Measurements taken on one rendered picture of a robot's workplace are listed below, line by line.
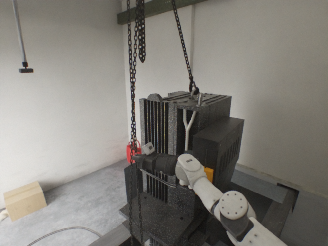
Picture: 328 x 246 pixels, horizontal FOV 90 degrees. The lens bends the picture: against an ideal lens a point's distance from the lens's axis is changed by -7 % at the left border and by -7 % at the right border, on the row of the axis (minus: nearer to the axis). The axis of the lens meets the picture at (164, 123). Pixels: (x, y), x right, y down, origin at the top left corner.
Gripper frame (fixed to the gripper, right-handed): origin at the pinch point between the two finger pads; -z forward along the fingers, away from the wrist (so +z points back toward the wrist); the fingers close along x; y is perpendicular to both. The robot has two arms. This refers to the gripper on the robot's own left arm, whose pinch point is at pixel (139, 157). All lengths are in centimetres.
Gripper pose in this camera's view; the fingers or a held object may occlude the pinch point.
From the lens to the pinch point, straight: 83.8
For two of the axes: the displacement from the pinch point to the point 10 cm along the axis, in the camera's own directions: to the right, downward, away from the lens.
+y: -0.1, -9.6, -2.6
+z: 8.9, 1.1, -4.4
